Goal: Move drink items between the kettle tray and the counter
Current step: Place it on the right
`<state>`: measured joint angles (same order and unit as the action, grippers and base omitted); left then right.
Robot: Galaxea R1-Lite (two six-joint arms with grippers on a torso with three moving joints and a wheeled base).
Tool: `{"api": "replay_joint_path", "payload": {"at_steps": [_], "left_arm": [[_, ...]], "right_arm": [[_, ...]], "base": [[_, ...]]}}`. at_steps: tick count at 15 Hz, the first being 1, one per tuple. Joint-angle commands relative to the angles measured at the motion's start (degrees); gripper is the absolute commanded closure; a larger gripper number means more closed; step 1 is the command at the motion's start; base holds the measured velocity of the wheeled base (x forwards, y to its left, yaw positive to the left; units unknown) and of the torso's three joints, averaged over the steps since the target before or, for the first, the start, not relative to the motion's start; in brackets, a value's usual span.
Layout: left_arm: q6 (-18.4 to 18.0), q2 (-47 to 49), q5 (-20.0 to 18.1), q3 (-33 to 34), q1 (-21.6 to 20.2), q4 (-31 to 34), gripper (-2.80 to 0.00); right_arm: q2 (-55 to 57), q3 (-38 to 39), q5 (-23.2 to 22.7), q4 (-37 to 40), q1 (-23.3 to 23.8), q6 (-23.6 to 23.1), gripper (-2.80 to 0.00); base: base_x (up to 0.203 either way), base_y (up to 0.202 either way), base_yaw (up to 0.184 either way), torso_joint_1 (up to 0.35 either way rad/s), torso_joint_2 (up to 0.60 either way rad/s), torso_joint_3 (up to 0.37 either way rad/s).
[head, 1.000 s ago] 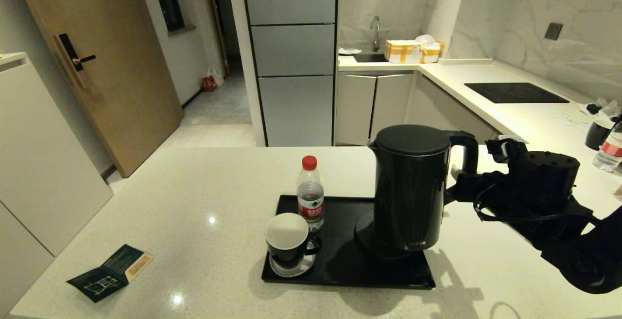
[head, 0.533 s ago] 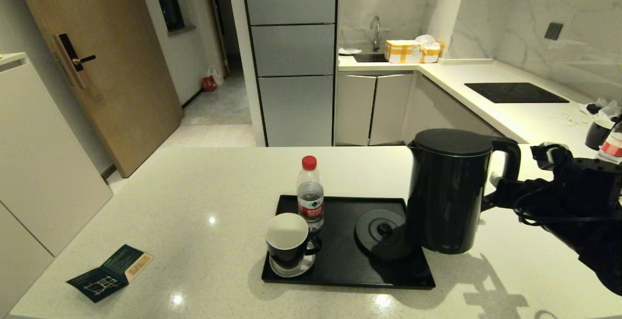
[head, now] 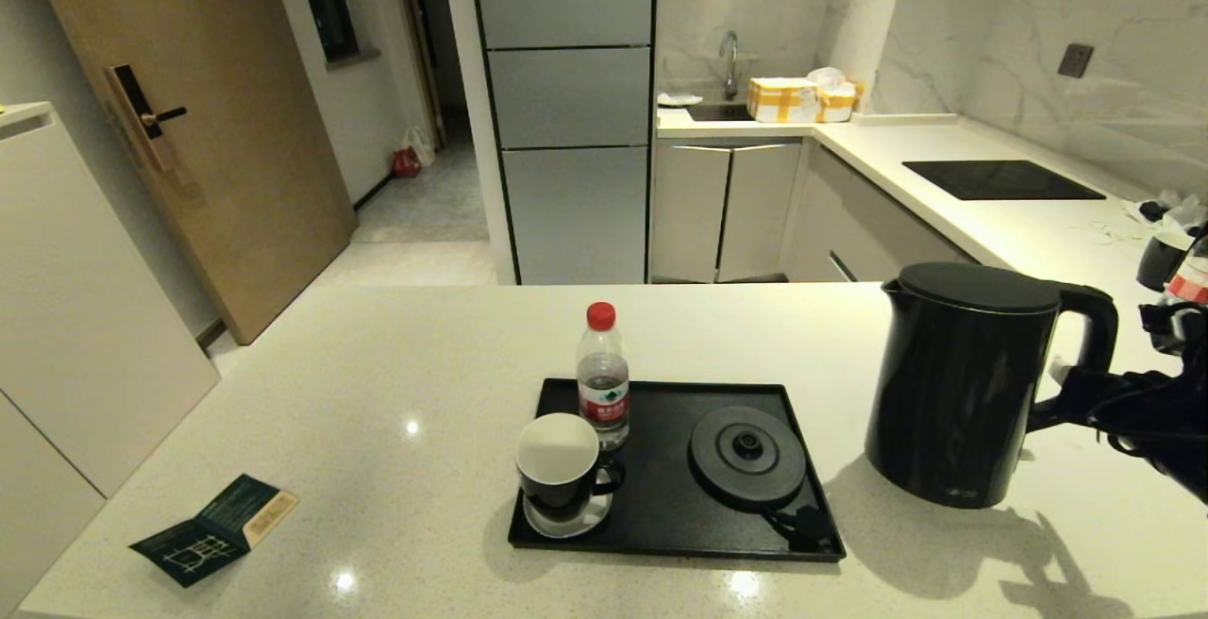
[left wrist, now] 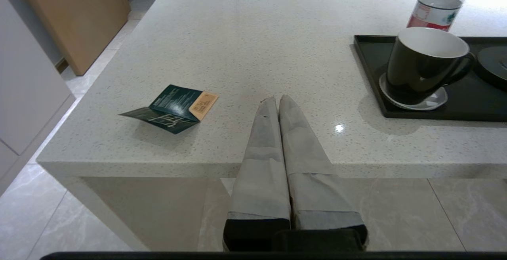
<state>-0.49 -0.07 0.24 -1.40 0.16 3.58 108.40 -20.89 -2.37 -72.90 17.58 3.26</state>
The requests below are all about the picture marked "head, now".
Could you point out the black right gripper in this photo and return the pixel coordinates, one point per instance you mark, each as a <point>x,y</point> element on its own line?
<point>1170,402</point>

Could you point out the black electric kettle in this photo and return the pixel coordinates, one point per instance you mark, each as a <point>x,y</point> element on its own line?
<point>953,393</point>

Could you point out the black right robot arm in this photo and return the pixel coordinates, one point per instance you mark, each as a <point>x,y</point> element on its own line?
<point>1189,477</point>

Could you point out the water bottle red label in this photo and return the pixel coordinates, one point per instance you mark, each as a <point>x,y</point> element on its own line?
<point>1191,279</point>

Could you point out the round black kettle base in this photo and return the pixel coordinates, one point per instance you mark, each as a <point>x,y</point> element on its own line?
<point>747,468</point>

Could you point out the water bottle red cap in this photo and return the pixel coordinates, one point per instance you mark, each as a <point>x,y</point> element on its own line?
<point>602,393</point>

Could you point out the small black item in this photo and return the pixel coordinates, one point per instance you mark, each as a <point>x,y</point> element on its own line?
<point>1153,209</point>

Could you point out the crumpled white tissue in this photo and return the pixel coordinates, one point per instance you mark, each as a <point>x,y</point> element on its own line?
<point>1187,213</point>

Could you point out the black induction cooktop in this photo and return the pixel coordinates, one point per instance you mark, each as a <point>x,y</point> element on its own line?
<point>1003,180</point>

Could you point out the grey counter drawer cabinet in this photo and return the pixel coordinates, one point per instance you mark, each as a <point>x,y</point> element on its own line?
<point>882,240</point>

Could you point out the grey lower cabinet door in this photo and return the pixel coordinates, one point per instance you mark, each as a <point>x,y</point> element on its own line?
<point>762,211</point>
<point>691,215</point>

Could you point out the small box yellow tape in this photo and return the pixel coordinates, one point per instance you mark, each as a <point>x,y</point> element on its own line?
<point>837,105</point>

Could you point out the white plastic bag on boxes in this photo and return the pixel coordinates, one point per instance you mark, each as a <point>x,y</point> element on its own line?
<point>828,77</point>

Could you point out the large box yellow tape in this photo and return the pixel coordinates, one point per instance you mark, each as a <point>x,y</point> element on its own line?
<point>781,102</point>

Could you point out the black rectangular serving tray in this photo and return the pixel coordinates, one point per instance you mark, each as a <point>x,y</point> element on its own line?
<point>661,515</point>

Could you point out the kitchen sink basin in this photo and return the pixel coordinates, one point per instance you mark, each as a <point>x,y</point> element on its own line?
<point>719,113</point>

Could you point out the chrome sink faucet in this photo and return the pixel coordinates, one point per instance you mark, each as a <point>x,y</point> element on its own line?
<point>731,69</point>

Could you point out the white cloth by sink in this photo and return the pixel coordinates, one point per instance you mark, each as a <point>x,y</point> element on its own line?
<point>679,99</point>

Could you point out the black mug white inside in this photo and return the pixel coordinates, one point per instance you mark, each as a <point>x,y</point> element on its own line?
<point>566,496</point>

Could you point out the white saucer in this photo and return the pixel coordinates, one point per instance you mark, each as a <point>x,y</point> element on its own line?
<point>568,531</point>

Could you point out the tall grey cabinet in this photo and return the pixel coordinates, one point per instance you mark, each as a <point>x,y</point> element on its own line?
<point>576,204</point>

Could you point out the white plastic floor bag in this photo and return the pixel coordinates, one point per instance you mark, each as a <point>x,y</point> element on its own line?
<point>422,147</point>

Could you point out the red bag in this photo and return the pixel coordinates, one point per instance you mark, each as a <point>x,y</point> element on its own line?
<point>406,164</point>

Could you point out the brown wooden door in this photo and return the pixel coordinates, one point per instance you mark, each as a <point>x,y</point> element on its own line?
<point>236,175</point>

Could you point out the dark green folded booklet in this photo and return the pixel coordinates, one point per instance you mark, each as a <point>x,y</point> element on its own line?
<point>201,543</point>

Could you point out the white side cabinet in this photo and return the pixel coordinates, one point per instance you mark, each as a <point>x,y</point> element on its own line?
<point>75,317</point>

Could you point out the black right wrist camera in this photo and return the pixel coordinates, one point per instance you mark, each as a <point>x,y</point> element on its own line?
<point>1163,328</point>

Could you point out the grey wall socket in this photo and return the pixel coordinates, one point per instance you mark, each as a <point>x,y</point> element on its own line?
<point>1076,60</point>

